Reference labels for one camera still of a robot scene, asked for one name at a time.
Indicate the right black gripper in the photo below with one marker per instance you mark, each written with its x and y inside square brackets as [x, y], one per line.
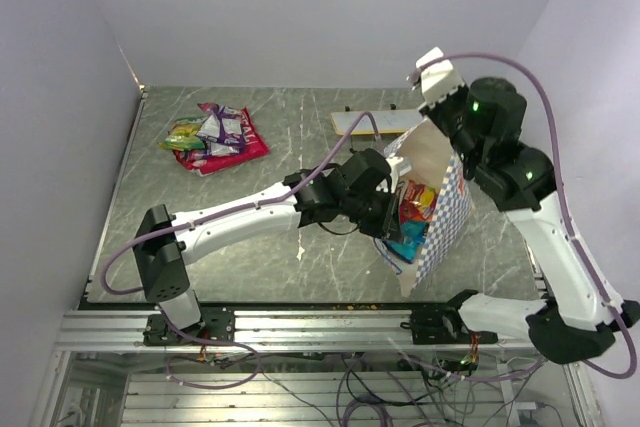
[434, 111]

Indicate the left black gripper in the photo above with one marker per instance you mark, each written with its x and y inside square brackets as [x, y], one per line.
[389, 226]

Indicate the blue snack packet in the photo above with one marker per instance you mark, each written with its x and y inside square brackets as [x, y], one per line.
[413, 237]

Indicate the small red snack packet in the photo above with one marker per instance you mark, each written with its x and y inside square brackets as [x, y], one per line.
[418, 201]

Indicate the blue checkered paper bag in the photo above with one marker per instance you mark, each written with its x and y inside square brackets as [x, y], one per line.
[435, 163]

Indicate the red Real chips bag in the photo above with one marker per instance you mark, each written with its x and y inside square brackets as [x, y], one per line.
[254, 148]

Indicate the purple snack packet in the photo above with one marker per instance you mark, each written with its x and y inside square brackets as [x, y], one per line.
[223, 125]
[211, 150]

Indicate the green Fox's candy bag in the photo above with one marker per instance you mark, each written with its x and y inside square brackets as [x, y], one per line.
[183, 135]

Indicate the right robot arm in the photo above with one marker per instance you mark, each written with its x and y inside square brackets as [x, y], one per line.
[578, 320]

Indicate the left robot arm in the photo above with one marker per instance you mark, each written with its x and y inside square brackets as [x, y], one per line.
[363, 190]

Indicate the small yellow-framed whiteboard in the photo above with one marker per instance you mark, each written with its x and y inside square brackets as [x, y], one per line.
[390, 121]

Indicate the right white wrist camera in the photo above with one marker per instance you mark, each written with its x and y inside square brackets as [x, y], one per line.
[436, 82]

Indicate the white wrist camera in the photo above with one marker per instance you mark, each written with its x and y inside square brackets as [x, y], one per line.
[436, 82]
[399, 166]

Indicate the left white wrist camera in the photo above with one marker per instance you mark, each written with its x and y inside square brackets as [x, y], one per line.
[399, 166]

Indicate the aluminium frame rail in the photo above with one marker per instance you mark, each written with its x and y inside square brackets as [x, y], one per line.
[275, 331]

